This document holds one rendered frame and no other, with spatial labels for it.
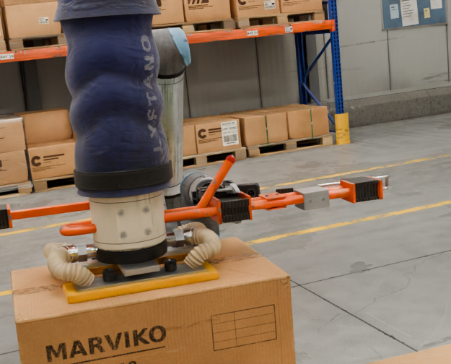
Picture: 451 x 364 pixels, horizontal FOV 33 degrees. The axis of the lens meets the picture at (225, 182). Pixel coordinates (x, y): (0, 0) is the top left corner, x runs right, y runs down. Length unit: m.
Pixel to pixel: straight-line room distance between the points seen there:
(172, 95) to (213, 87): 8.51
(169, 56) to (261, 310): 0.90
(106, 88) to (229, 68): 9.35
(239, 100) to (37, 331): 9.55
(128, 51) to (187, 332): 0.62
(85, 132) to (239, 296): 0.49
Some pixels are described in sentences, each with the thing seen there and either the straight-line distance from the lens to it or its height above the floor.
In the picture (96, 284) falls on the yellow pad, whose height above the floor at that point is 1.03.
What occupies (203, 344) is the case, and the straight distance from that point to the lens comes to 1.73.
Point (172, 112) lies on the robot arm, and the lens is 2.43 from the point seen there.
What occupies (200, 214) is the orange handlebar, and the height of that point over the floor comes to 1.13.
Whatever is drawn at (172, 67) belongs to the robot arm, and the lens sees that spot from 2.35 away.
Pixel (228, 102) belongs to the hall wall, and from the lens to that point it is 11.00.
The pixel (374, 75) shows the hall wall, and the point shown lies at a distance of 12.10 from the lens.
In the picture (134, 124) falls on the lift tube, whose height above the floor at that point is 1.37.
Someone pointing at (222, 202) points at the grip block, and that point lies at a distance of 1.81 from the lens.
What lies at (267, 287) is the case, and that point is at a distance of 1.73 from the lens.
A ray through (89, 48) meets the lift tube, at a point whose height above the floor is 1.54.
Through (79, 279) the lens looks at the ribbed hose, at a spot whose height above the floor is 1.05.
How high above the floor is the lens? 1.53
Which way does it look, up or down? 11 degrees down
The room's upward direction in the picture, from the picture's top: 6 degrees counter-clockwise
